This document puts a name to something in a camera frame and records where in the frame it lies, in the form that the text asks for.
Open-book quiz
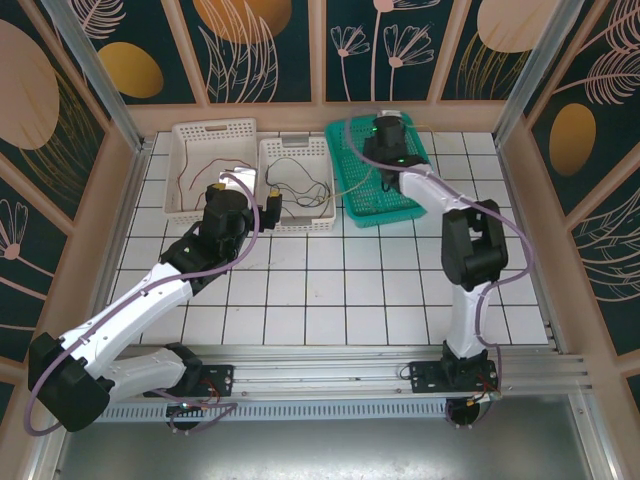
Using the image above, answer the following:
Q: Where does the red cable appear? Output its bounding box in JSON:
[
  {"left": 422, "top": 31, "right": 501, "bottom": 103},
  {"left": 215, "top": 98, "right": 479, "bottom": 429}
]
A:
[
  {"left": 177, "top": 139, "right": 190, "bottom": 204},
  {"left": 188, "top": 157, "right": 239, "bottom": 193}
]

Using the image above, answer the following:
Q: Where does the yellow cable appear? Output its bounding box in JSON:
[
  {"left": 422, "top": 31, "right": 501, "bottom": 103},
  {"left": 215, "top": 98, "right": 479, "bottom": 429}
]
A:
[
  {"left": 405, "top": 122, "right": 454, "bottom": 137},
  {"left": 357, "top": 172, "right": 401, "bottom": 211},
  {"left": 323, "top": 166, "right": 375, "bottom": 204}
]

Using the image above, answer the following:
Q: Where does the teal perforated basket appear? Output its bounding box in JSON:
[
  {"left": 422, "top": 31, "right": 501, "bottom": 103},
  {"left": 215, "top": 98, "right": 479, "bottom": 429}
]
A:
[{"left": 323, "top": 112, "right": 435, "bottom": 231}]

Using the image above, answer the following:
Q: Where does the small white perforated basket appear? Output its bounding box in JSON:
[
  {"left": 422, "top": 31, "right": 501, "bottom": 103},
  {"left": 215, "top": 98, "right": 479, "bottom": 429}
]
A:
[{"left": 257, "top": 136, "right": 338, "bottom": 235}]

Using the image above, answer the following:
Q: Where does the large white perforated basket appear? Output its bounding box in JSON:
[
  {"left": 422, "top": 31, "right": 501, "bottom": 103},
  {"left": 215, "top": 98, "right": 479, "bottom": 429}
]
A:
[{"left": 163, "top": 117, "right": 260, "bottom": 226}]

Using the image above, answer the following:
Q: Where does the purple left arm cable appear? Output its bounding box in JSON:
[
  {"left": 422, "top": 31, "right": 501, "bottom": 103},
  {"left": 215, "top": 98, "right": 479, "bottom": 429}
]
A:
[{"left": 23, "top": 172, "right": 261, "bottom": 437}]

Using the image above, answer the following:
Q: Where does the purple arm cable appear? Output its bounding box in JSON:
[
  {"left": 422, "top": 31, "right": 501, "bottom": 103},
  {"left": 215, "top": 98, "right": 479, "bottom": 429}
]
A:
[
  {"left": 344, "top": 115, "right": 536, "bottom": 401},
  {"left": 23, "top": 172, "right": 261, "bottom": 437}
]

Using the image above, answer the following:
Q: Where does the aluminium frame post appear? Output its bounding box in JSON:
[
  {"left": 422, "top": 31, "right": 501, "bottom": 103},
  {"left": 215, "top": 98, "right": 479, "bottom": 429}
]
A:
[
  {"left": 41, "top": 0, "right": 151, "bottom": 154},
  {"left": 493, "top": 0, "right": 594, "bottom": 147}
]

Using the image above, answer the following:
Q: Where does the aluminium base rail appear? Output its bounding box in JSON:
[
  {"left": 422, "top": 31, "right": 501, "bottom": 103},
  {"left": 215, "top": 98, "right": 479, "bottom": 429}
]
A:
[{"left": 49, "top": 344, "right": 594, "bottom": 401}]

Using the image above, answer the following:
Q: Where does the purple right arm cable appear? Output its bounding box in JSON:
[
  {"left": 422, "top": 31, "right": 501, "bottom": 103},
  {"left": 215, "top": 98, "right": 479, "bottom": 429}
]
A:
[{"left": 344, "top": 115, "right": 536, "bottom": 401}]

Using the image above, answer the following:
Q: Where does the aluminium side rail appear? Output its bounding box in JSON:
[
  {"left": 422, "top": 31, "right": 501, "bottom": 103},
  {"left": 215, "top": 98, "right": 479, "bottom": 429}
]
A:
[
  {"left": 74, "top": 142, "right": 154, "bottom": 364},
  {"left": 494, "top": 139, "right": 571, "bottom": 359}
]

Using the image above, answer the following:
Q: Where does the slotted grey cable duct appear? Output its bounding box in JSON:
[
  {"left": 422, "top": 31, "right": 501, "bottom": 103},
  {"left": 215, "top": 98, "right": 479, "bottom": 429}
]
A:
[{"left": 68, "top": 402, "right": 454, "bottom": 425}]

